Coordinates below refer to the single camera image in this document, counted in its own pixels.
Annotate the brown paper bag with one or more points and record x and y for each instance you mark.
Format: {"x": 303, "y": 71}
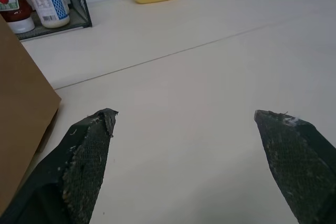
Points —
{"x": 21, "y": 90}

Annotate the white jar blue label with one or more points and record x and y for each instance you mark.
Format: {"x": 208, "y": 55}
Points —
{"x": 50, "y": 1}

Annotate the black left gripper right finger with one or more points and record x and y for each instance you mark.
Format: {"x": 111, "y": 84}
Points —
{"x": 296, "y": 161}

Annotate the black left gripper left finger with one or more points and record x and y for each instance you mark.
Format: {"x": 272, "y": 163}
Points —
{"x": 78, "y": 161}

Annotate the red ketchup bottle white cap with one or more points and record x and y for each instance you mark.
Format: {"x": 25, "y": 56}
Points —
{"x": 15, "y": 11}

